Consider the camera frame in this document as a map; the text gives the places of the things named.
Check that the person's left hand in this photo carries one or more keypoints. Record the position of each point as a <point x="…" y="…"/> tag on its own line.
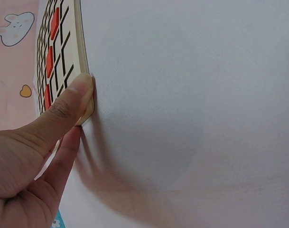
<point x="21" y="171"/>

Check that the white book with black-red pattern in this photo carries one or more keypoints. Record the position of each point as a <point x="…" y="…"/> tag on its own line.
<point x="61" y="52"/>

